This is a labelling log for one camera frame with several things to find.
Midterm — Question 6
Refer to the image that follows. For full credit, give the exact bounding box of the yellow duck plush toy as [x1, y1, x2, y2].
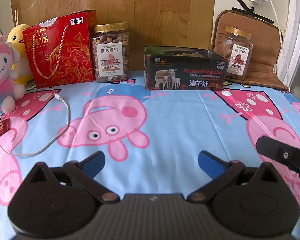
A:
[7, 24, 34, 87]

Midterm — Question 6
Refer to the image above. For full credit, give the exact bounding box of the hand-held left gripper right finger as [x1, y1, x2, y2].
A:
[187, 150, 278, 204]

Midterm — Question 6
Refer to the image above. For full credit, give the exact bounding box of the gold-lid jar of cashews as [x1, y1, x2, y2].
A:
[91, 22, 130, 83]

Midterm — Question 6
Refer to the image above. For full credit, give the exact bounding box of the red gift box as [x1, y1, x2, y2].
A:
[22, 10, 97, 88]

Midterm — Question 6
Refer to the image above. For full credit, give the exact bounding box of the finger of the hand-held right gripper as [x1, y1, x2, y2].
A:
[255, 135, 300, 175]

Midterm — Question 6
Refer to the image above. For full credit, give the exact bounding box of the white charging cable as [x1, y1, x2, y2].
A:
[0, 93, 71, 158]

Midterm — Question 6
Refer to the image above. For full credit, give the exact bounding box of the brown seat cushion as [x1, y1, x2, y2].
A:
[210, 10, 289, 91]

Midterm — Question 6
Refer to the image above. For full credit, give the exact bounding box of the blue pig-print bed sheet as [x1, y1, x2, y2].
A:
[0, 71, 300, 220]

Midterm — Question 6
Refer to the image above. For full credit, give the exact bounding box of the black sheep-print box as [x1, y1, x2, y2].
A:
[144, 46, 227, 91]

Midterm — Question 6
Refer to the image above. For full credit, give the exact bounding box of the gold-lid jar of pecans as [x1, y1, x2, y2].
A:
[224, 27, 254, 81]

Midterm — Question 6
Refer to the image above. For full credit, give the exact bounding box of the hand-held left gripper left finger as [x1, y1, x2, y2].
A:
[27, 150, 120, 204]

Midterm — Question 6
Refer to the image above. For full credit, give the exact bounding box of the pink plush toy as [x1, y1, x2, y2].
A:
[0, 35, 25, 114]

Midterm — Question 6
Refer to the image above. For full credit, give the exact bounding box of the white window frame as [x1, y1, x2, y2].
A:
[281, 0, 300, 98]

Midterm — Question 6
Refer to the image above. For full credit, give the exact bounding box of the wooden headboard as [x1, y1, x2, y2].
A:
[11, 0, 219, 73]

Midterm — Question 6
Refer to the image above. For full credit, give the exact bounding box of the white power cord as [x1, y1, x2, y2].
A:
[264, 0, 284, 73]

